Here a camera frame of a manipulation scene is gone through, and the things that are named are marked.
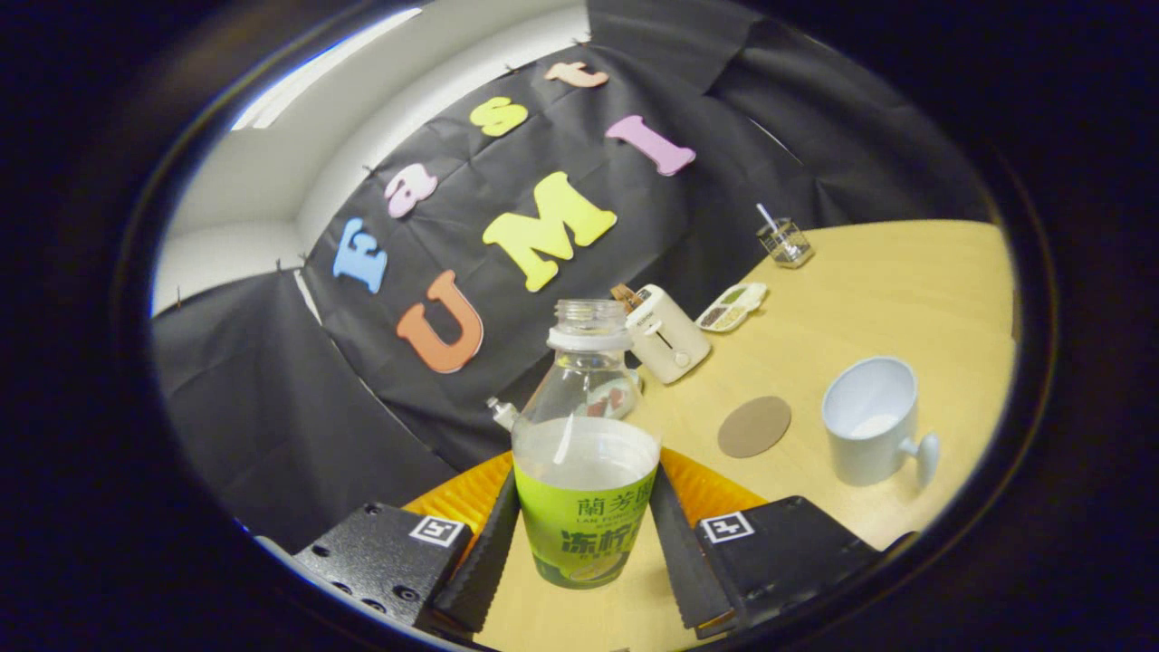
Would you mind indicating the clear glass holder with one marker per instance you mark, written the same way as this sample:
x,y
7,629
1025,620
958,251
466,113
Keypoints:
x,y
788,244

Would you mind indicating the long ceiling light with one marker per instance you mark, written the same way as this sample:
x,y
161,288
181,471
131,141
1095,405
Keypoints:
x,y
317,68

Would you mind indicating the tall white green bottle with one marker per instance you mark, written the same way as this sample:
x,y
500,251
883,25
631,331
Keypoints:
x,y
503,415

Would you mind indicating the white cup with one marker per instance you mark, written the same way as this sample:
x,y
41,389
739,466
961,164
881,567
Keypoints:
x,y
869,453

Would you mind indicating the white divided snack tray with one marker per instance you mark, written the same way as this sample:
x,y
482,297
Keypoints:
x,y
733,306

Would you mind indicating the wooden table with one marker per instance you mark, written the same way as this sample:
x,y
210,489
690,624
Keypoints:
x,y
860,299

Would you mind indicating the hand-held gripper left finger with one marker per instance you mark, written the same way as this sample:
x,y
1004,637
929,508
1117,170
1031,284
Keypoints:
x,y
489,570

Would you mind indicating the brown round coaster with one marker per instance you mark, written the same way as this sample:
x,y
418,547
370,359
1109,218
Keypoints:
x,y
754,426

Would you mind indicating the white straw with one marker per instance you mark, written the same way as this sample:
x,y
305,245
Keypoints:
x,y
768,217

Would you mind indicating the green label juice bottle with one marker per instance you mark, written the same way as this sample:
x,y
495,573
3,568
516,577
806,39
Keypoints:
x,y
584,525

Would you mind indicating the white toaster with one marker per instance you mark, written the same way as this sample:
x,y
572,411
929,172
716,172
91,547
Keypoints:
x,y
670,344

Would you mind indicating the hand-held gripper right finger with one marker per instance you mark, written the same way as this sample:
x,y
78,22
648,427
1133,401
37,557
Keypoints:
x,y
684,561

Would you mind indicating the black backdrop cloth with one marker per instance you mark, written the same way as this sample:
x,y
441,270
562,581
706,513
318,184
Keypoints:
x,y
272,407

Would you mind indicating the brown toast slice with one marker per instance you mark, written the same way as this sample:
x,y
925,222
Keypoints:
x,y
623,294

